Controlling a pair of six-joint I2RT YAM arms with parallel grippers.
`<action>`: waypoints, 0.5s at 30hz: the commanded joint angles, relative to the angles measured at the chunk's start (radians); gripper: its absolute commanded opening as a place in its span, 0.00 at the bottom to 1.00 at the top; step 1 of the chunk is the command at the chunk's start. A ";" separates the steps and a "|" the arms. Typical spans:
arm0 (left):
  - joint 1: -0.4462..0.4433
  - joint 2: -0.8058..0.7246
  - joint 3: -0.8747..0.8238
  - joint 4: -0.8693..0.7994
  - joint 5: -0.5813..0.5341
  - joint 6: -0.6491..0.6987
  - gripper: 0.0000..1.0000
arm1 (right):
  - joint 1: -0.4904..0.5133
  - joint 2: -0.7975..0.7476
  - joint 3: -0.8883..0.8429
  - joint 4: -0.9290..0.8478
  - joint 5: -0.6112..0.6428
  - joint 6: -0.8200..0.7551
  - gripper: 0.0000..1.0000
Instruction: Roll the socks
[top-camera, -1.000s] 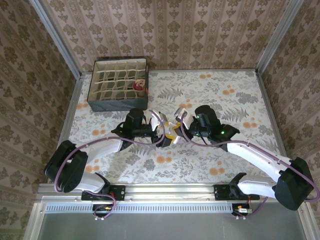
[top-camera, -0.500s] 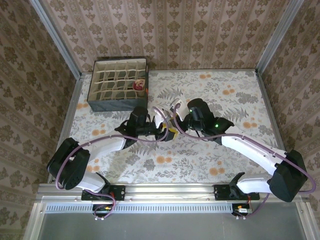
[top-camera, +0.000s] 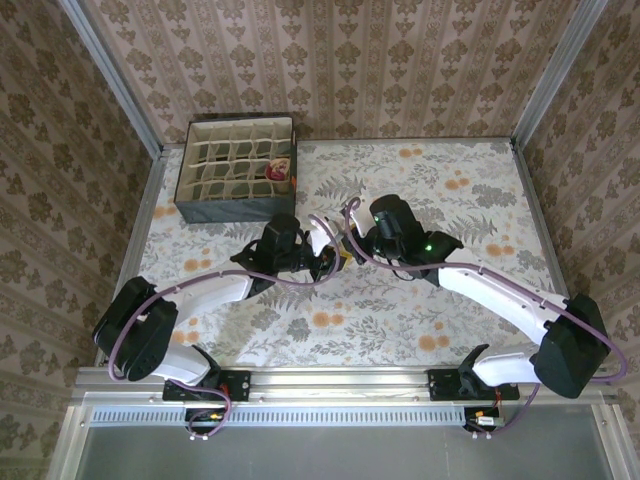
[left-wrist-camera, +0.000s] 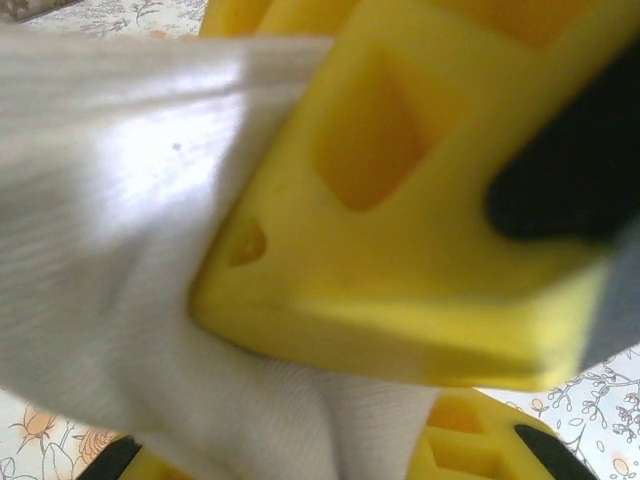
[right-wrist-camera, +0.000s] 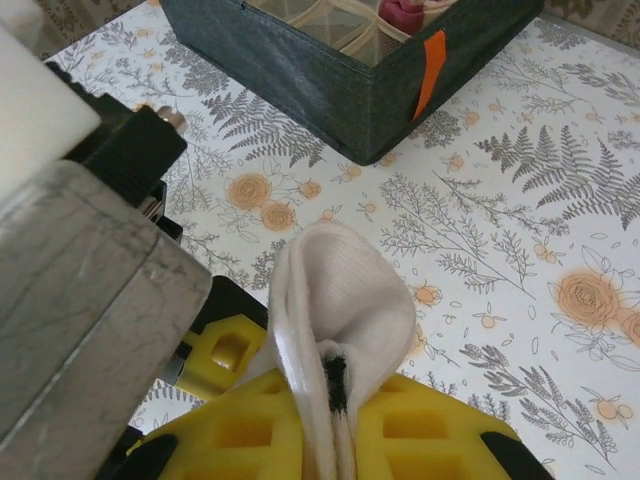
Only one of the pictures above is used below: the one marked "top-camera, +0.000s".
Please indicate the aluminium frame strut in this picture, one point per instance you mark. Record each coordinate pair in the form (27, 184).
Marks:
(610, 445)
(67, 445)

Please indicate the long aluminium mounting rail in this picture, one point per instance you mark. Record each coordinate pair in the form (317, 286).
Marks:
(340, 382)

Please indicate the grey fabric organizer box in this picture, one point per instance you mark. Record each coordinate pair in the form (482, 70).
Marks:
(235, 210)

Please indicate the small black connector box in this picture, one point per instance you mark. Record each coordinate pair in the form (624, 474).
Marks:
(200, 417)

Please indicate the floral print tablecloth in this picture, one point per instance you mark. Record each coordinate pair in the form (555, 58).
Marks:
(400, 170)

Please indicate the thin aluminium table edge rail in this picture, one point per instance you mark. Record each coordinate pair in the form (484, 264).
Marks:
(400, 138)

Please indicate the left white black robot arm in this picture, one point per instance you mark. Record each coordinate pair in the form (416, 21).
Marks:
(215, 297)

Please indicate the aluminium frame post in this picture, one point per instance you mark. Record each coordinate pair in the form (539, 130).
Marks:
(560, 75)
(115, 85)

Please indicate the grey metal panel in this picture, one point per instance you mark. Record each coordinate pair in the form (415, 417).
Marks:
(340, 455)

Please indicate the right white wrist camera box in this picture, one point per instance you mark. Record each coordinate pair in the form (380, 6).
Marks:
(352, 215)

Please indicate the black connector box white plug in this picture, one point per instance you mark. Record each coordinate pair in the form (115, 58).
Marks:
(485, 421)

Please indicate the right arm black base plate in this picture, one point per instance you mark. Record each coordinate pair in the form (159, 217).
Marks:
(440, 385)

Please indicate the beige sock with maroon toe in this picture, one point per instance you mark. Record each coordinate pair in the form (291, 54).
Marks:
(277, 170)

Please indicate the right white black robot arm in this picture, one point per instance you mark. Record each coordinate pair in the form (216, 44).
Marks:
(490, 295)

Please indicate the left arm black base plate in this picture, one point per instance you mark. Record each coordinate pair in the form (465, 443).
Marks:
(240, 385)

